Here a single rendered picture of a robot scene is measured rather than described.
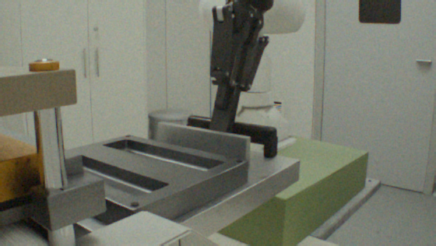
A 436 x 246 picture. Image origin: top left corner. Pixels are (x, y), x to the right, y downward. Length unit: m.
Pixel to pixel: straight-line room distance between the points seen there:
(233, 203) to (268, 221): 0.31
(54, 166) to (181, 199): 0.16
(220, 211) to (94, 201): 0.18
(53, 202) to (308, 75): 3.31
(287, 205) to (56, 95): 0.53
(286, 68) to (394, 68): 1.00
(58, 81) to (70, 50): 2.40
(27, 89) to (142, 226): 0.13
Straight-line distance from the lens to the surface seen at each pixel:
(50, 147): 0.22
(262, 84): 0.92
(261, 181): 0.44
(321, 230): 0.83
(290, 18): 0.91
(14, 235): 0.45
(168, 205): 0.34
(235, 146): 0.48
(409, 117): 3.17
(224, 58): 0.52
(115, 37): 2.80
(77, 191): 0.23
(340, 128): 3.37
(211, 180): 0.38
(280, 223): 0.69
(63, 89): 0.22
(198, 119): 0.59
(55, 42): 2.56
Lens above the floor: 1.12
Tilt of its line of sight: 12 degrees down
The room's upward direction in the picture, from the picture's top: straight up
